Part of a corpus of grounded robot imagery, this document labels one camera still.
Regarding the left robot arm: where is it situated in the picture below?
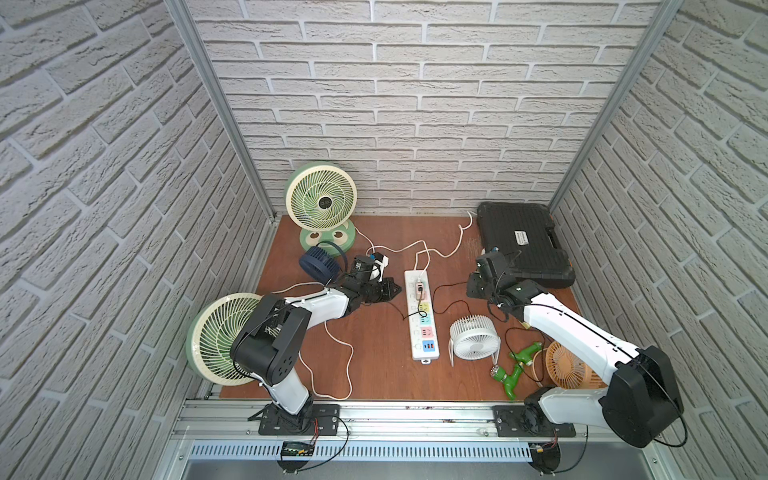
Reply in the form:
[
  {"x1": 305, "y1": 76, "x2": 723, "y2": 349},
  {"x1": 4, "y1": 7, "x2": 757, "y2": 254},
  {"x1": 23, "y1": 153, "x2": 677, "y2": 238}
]
[{"x1": 230, "y1": 253, "x2": 402, "y2": 416}]

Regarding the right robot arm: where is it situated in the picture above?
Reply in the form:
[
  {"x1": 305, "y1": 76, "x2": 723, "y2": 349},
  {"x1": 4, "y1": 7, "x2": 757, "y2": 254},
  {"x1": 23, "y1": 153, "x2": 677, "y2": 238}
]
[{"x1": 467, "y1": 250, "x2": 684, "y2": 448}]

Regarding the navy blue small fan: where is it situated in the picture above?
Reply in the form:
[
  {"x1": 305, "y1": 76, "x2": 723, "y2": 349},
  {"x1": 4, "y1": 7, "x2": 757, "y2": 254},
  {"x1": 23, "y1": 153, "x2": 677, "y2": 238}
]
[{"x1": 299, "y1": 240, "x2": 349, "y2": 285}]

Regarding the white small desk fan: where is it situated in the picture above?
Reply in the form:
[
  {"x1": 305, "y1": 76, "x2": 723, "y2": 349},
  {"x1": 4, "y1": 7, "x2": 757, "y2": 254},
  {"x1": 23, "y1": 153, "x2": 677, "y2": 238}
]
[{"x1": 448, "y1": 315, "x2": 501, "y2": 365}]

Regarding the white power strip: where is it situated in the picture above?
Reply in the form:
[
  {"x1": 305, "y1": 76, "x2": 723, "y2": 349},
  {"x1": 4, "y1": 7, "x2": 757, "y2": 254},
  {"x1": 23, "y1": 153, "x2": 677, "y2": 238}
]
[{"x1": 404, "y1": 270, "x2": 440, "y2": 365}]

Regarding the green fan at back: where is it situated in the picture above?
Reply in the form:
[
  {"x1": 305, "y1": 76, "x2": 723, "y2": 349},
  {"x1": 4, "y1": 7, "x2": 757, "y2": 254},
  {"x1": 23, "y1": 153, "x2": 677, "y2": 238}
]
[{"x1": 284, "y1": 161, "x2": 358, "y2": 257}]

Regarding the green fan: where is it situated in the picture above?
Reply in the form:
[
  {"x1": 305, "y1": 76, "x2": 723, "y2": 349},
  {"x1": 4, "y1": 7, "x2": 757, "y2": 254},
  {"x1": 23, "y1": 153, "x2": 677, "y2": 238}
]
[
  {"x1": 284, "y1": 161, "x2": 358, "y2": 257},
  {"x1": 184, "y1": 293, "x2": 262, "y2": 386}
]

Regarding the orange small fan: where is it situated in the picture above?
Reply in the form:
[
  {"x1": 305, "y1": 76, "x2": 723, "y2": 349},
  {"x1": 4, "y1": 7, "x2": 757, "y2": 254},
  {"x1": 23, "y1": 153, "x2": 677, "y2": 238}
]
[{"x1": 545, "y1": 342, "x2": 606, "y2": 389}]

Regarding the green fan at left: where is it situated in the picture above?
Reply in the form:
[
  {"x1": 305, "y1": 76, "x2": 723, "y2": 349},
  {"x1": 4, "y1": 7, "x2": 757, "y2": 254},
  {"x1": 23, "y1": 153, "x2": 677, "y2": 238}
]
[{"x1": 184, "y1": 293, "x2": 262, "y2": 386}]

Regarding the black tool case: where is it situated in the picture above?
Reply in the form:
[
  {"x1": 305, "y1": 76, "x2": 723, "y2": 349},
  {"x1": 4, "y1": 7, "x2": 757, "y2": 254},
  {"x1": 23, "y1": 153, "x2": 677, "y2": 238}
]
[{"x1": 477, "y1": 201, "x2": 576, "y2": 289}]

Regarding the black USB cable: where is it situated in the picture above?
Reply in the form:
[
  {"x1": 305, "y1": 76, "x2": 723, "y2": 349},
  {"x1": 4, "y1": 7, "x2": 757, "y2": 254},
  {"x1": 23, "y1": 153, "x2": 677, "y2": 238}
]
[{"x1": 431, "y1": 281, "x2": 547, "y2": 385}]

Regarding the white power cable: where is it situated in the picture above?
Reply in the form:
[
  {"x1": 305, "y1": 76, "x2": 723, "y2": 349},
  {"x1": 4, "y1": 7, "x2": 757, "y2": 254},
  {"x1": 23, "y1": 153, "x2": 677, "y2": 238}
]
[{"x1": 269, "y1": 211, "x2": 475, "y2": 402}]

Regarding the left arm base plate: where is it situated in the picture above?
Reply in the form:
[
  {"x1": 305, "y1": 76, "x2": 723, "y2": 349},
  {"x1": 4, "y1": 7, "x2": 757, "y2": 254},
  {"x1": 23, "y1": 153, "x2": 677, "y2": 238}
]
[{"x1": 250, "y1": 403, "x2": 341, "y2": 437}]

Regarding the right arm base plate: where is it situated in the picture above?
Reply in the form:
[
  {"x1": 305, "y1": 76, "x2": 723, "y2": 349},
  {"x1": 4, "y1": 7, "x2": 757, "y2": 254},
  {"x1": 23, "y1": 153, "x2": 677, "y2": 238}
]
[{"x1": 491, "y1": 404, "x2": 576, "y2": 438}]

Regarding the aluminium front rail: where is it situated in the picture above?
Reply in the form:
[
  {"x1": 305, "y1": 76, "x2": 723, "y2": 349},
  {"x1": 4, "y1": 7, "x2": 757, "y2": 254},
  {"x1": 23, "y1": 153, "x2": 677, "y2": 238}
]
[{"x1": 170, "y1": 399, "x2": 624, "y2": 445}]

